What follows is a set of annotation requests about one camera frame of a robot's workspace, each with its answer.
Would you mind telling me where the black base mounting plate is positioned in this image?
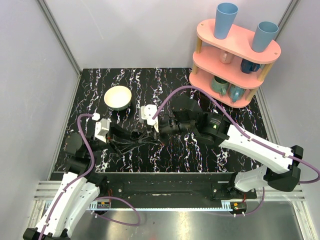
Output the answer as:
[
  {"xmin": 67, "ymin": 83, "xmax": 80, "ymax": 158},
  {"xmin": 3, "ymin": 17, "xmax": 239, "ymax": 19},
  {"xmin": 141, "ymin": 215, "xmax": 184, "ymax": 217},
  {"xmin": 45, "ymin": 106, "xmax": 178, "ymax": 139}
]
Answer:
[{"xmin": 103, "ymin": 172, "xmax": 257, "ymax": 200}]

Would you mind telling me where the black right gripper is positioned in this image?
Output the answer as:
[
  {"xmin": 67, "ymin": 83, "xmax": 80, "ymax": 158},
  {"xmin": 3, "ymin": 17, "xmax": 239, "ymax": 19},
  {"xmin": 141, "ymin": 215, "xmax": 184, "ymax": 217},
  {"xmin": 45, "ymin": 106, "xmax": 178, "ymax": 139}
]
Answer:
[{"xmin": 138, "ymin": 115, "xmax": 195, "ymax": 146}]

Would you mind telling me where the light blue mug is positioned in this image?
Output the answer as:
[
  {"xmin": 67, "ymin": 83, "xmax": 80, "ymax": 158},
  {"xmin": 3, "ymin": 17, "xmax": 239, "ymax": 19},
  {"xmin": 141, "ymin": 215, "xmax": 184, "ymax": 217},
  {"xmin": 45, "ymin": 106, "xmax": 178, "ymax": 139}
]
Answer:
[{"xmin": 228, "ymin": 84, "xmax": 246, "ymax": 103}]

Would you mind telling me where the right blue plastic cup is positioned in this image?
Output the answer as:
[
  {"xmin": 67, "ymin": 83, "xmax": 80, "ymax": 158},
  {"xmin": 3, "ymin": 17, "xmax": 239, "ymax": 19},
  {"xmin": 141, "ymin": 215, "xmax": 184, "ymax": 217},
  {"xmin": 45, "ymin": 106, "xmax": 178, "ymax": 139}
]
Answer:
[{"xmin": 251, "ymin": 21, "xmax": 279, "ymax": 53}]

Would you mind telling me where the pink mug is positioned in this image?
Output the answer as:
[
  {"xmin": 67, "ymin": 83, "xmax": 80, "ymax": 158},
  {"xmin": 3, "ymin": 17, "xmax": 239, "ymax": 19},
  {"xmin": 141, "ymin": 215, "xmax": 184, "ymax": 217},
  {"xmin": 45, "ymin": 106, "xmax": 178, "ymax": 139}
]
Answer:
[{"xmin": 219, "ymin": 50, "xmax": 235, "ymax": 64}]

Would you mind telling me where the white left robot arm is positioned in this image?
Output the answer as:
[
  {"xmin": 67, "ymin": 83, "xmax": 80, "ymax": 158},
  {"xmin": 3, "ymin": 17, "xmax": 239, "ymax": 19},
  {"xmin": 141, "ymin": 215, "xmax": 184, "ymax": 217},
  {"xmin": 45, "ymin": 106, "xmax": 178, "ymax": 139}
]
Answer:
[{"xmin": 23, "ymin": 123, "xmax": 140, "ymax": 240}]

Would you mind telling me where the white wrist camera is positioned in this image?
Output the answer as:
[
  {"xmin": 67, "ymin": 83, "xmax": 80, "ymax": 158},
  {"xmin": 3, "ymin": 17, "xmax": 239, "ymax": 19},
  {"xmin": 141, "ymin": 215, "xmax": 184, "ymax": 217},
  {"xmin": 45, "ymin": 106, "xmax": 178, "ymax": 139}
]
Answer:
[
  {"xmin": 92, "ymin": 113, "xmax": 111, "ymax": 143},
  {"xmin": 139, "ymin": 104, "xmax": 159, "ymax": 133}
]

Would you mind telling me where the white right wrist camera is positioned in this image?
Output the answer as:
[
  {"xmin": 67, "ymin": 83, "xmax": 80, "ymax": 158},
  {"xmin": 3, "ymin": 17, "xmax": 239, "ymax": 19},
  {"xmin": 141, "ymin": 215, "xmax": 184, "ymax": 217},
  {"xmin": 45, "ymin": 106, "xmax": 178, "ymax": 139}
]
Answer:
[{"xmin": 139, "ymin": 104, "xmax": 159, "ymax": 133}]

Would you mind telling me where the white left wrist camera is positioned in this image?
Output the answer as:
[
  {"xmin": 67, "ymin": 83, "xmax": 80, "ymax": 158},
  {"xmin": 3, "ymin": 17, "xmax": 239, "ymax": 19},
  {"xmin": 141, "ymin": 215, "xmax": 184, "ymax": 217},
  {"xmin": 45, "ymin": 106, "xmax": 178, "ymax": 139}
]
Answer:
[{"xmin": 92, "ymin": 113, "xmax": 111, "ymax": 143}]

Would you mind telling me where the cream and green bowl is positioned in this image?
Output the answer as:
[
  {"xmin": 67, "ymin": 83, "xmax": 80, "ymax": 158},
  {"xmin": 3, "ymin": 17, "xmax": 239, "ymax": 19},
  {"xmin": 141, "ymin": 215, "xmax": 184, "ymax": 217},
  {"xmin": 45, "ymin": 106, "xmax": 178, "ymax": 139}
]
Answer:
[{"xmin": 103, "ymin": 85, "xmax": 132, "ymax": 111}]

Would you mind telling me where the blue plastic cup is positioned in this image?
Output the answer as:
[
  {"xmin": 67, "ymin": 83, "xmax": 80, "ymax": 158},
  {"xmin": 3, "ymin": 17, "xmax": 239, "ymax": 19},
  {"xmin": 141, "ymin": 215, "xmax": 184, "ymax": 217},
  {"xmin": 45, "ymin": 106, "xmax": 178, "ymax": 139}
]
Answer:
[
  {"xmin": 251, "ymin": 21, "xmax": 279, "ymax": 53},
  {"xmin": 213, "ymin": 2, "xmax": 238, "ymax": 40}
]

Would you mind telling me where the pink three-tier shelf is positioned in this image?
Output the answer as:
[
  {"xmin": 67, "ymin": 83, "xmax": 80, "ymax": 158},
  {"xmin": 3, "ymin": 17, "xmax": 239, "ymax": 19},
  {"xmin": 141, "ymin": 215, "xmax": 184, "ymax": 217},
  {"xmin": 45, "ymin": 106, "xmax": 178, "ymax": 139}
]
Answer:
[{"xmin": 189, "ymin": 19, "xmax": 281, "ymax": 108}]

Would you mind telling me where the left blue plastic cup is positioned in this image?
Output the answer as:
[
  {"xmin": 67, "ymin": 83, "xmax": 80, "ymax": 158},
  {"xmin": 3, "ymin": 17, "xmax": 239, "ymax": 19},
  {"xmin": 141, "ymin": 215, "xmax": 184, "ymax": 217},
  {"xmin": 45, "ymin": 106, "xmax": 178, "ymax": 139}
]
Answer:
[{"xmin": 213, "ymin": 2, "xmax": 238, "ymax": 40}]

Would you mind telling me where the dark blue mug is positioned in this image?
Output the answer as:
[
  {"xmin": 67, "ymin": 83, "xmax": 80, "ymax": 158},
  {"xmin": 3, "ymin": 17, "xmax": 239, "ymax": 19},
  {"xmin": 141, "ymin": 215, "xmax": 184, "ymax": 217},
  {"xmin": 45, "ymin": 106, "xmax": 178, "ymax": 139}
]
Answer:
[{"xmin": 240, "ymin": 59, "xmax": 261, "ymax": 74}]

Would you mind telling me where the green ceramic mug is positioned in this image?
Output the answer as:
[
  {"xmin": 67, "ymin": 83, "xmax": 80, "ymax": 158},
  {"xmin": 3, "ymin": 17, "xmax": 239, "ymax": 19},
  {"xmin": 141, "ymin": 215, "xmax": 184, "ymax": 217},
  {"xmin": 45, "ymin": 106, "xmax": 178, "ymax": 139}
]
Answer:
[{"xmin": 210, "ymin": 76, "xmax": 230, "ymax": 96}]

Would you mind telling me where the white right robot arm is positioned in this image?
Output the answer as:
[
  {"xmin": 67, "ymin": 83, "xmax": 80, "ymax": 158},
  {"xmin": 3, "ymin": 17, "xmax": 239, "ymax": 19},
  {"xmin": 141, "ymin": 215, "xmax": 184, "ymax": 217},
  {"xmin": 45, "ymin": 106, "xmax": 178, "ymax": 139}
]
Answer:
[{"xmin": 139, "ymin": 95, "xmax": 304, "ymax": 199}]

